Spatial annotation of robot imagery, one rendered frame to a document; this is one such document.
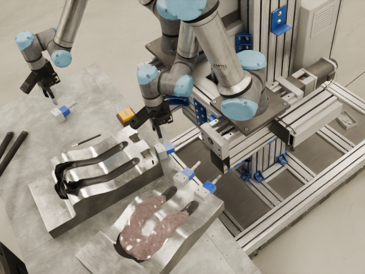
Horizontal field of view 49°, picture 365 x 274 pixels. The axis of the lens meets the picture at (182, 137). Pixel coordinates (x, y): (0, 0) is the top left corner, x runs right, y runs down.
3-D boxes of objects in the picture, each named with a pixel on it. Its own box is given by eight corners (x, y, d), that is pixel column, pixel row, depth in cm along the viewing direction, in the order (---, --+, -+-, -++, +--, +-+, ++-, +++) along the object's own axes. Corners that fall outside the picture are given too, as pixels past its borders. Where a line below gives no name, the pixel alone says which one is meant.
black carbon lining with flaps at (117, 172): (126, 142, 173) (121, 127, 166) (144, 166, 164) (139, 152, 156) (52, 182, 164) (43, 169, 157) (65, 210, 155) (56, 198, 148)
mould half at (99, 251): (175, 175, 167) (171, 160, 159) (224, 209, 154) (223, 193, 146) (84, 267, 146) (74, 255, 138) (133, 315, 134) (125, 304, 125)
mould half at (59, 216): (136, 136, 184) (129, 117, 173) (164, 174, 168) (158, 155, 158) (33, 192, 171) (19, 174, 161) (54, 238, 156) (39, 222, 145)
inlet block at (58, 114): (75, 104, 203) (71, 96, 199) (81, 108, 200) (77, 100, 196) (54, 119, 198) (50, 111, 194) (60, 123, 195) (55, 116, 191)
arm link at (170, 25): (168, 38, 171) (162, 11, 161) (155, 24, 180) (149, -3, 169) (192, 28, 174) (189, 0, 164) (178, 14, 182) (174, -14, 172)
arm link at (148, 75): (154, 79, 135) (131, 76, 137) (159, 101, 143) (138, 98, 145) (162, 63, 139) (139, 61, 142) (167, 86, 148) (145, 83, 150)
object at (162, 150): (183, 141, 178) (181, 133, 174) (187, 149, 175) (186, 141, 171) (156, 153, 176) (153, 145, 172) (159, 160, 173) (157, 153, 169)
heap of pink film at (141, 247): (159, 191, 156) (156, 180, 150) (194, 216, 147) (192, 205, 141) (111, 241, 145) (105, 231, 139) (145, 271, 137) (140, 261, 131)
